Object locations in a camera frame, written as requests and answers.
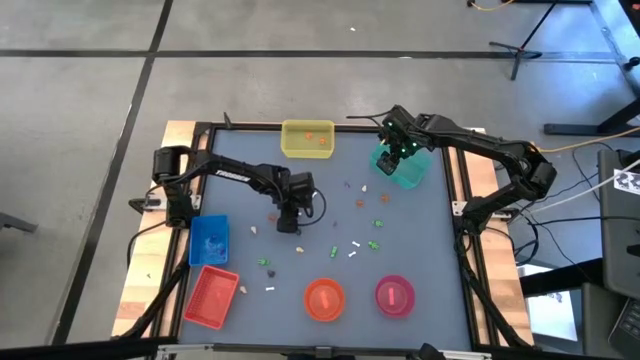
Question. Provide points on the orange round plastic bowl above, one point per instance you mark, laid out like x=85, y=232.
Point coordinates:
x=312, y=310

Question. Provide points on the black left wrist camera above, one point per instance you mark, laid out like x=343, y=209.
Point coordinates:
x=302, y=187

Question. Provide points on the white fiducial tag paper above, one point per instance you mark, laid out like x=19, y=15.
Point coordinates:
x=629, y=182

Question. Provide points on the grey floor stand foot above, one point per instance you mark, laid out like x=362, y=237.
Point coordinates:
x=15, y=222

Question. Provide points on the grey box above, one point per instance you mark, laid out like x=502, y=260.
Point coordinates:
x=597, y=320

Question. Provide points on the wooden table board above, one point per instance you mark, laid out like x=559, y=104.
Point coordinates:
x=150, y=260

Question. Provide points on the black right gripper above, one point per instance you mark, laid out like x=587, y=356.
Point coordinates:
x=402, y=135

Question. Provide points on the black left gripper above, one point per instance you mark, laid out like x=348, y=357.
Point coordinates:
x=290, y=210

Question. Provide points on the black tripod stand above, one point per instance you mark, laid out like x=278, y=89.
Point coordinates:
x=520, y=51

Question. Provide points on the teal rectangular plastic bin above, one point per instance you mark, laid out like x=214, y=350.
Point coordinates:
x=415, y=172

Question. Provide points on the green plastic skeleton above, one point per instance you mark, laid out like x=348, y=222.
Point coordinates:
x=378, y=223
x=263, y=261
x=333, y=251
x=373, y=245

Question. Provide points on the blue rectangular plastic bin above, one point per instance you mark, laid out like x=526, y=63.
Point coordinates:
x=200, y=235

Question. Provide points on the black desk frame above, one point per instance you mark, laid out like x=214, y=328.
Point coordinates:
x=570, y=129

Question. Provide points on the red rectangular plastic basket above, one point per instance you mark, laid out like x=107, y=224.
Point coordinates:
x=210, y=305

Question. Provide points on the pink round plastic bowl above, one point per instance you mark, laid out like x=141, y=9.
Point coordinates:
x=402, y=310

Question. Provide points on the white floor paper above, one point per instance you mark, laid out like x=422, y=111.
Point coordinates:
x=555, y=317

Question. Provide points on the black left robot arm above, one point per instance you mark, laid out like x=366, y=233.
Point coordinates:
x=225, y=172

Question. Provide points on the yellow rectangular plastic bin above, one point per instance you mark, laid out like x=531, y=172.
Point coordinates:
x=300, y=150

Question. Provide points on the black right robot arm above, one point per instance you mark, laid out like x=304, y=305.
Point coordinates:
x=480, y=145

